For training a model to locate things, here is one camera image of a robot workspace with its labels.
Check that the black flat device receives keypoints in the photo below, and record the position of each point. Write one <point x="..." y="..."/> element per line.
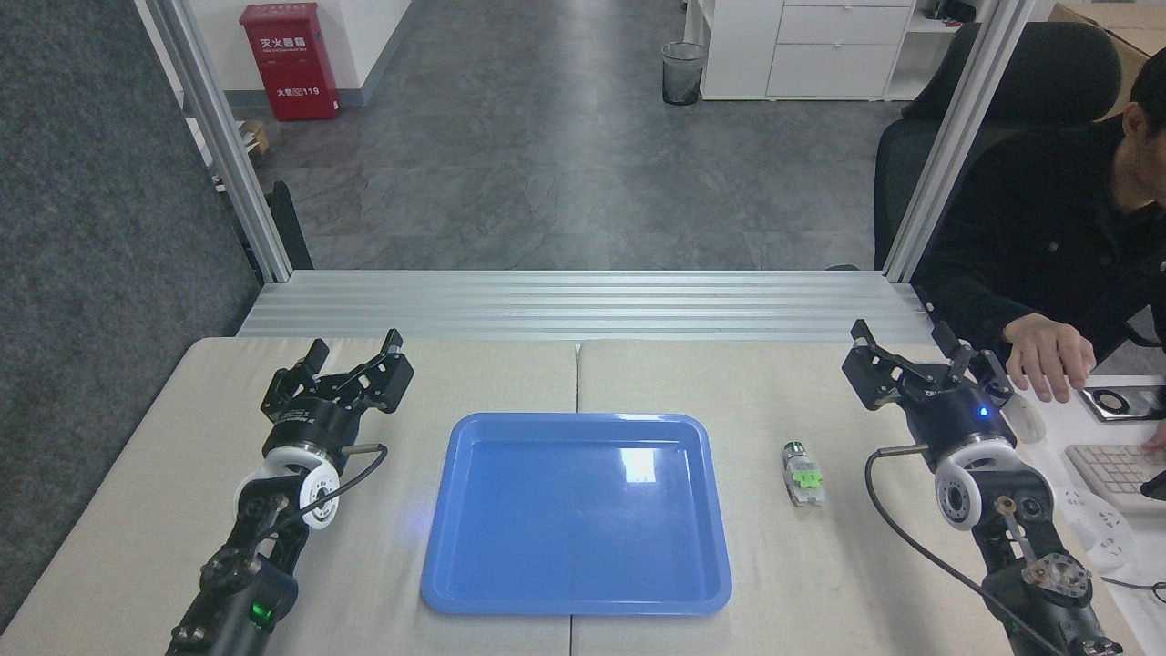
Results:
<point x="1155" y="486"/>

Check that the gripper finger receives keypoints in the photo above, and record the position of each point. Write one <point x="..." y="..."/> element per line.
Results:
<point x="879" y="372"/>
<point x="979" y="369"/>
<point x="381" y="378"/>
<point x="293" y="375"/>

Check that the white drawer cabinet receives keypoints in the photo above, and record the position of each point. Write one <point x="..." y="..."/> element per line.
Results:
<point x="820" y="55"/>

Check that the person's left hand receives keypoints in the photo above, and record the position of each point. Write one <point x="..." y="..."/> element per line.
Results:
<point x="1157" y="439"/>

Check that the white power strip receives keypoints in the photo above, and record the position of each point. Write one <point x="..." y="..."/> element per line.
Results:
<point x="1098" y="533"/>

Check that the silver aluminium rail bed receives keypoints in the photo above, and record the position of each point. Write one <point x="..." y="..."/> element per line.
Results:
<point x="583" y="305"/>

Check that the person's right hand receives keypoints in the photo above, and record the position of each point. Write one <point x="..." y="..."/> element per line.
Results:
<point x="1048" y="351"/>

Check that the grey mesh waste bin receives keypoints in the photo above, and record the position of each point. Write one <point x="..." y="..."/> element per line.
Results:
<point x="683" y="73"/>

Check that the black upright panel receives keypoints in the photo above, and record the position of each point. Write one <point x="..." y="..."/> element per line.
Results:
<point x="293" y="228"/>

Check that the white computer mouse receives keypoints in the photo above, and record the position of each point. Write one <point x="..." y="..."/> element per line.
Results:
<point x="1031" y="421"/>

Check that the brown cardboard box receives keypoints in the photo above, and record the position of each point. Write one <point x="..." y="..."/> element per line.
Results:
<point x="1134" y="36"/>

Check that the person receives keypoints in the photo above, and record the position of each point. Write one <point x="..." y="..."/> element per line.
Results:
<point x="1038" y="228"/>

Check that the silver aluminium post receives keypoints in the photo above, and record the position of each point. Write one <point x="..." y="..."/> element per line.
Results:
<point x="956" y="137"/>
<point x="223" y="146"/>

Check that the black phone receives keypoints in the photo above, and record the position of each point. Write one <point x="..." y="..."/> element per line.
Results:
<point x="1125" y="403"/>

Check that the black office chair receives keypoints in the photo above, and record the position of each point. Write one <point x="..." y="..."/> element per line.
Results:
<point x="1048" y="77"/>

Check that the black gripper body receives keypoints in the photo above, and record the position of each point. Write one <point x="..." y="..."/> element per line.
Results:
<point x="311" y="421"/>
<point x="961" y="417"/>

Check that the small wooden crate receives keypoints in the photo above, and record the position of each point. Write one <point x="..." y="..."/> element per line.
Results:
<point x="255" y="137"/>

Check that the blue plastic tray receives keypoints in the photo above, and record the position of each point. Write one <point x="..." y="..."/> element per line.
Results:
<point x="576" y="515"/>

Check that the red fire extinguisher box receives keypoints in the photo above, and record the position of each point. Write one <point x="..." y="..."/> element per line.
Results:
<point x="290" y="59"/>

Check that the black frame bracket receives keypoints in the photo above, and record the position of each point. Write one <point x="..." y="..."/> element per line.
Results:
<point x="925" y="302"/>

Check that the white keyboard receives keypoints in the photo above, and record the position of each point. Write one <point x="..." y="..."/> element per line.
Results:
<point x="1116" y="474"/>

